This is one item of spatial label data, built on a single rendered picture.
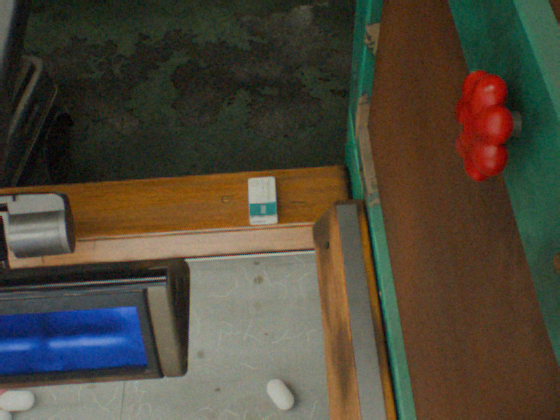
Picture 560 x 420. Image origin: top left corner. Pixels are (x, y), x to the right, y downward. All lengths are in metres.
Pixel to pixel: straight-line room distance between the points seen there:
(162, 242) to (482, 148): 0.60
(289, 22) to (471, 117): 1.97
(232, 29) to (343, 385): 1.72
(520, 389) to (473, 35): 0.17
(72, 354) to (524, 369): 0.26
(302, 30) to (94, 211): 1.46
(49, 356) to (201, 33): 1.86
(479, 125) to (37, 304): 0.27
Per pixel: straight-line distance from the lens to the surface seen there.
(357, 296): 0.62
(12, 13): 0.70
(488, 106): 0.24
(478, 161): 0.24
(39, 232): 0.69
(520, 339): 0.30
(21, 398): 0.76
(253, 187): 0.78
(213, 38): 2.16
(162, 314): 0.37
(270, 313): 0.74
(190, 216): 0.79
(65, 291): 0.37
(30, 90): 1.65
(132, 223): 0.80
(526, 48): 0.25
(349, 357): 0.60
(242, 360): 0.73
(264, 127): 1.87
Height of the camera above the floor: 1.42
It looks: 59 degrees down
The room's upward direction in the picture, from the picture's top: 5 degrees counter-clockwise
